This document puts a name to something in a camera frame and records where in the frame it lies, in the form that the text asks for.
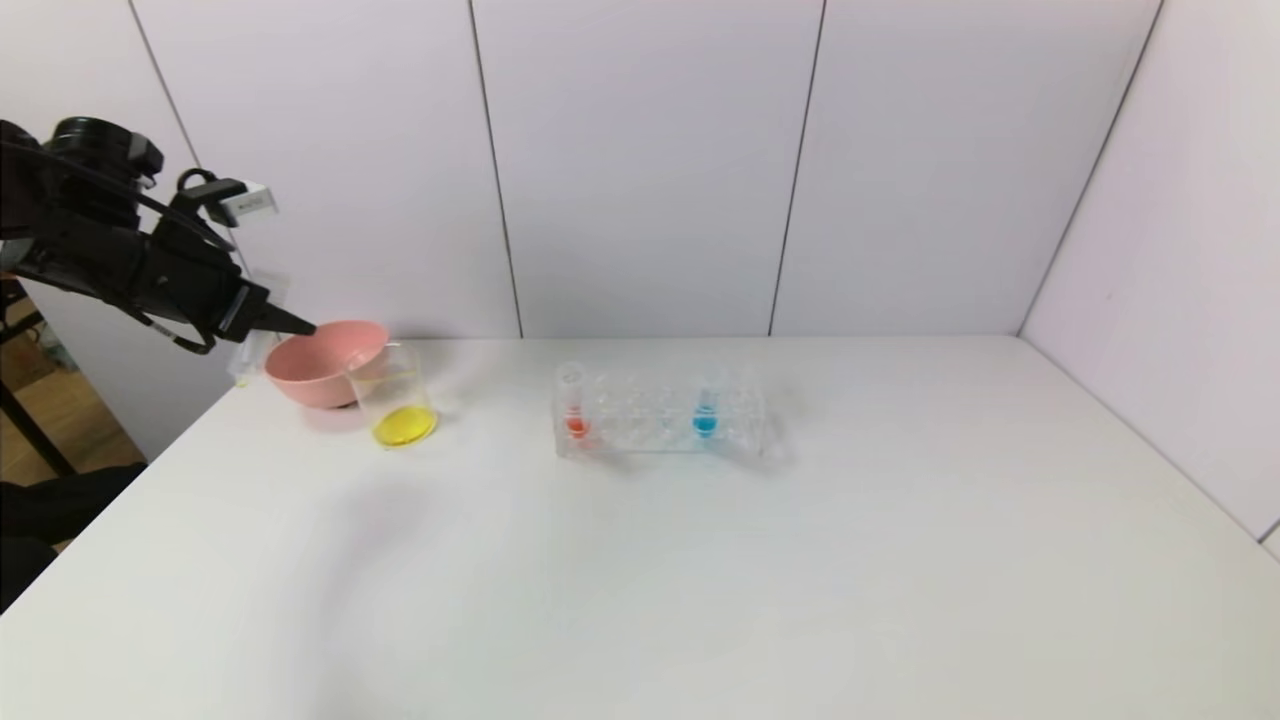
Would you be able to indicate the clear glass beaker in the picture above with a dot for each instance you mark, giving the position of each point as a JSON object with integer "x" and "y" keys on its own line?
{"x": 405, "y": 425}

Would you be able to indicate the black and orange left arm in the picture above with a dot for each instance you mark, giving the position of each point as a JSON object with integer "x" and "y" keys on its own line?
{"x": 70, "y": 230}

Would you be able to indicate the pink bowl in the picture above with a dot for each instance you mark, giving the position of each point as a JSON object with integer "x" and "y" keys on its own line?
{"x": 310, "y": 370}

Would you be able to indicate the red pigment test tube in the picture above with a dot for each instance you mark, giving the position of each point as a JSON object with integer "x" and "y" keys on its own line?
{"x": 576, "y": 425}

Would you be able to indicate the clear plastic test tube rack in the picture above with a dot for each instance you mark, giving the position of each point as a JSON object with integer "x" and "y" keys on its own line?
{"x": 650, "y": 425}

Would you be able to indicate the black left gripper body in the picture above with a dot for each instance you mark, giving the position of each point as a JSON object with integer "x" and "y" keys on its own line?
{"x": 243, "y": 307}

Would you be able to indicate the blue pigment test tube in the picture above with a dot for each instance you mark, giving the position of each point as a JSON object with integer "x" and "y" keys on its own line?
{"x": 705, "y": 423}

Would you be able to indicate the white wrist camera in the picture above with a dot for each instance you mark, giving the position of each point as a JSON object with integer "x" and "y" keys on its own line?
{"x": 250, "y": 203}

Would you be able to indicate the black tripod stand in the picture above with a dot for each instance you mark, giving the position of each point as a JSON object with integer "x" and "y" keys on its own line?
{"x": 25, "y": 425}

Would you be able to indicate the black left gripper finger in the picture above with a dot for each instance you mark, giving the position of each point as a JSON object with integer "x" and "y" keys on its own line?
{"x": 275, "y": 318}

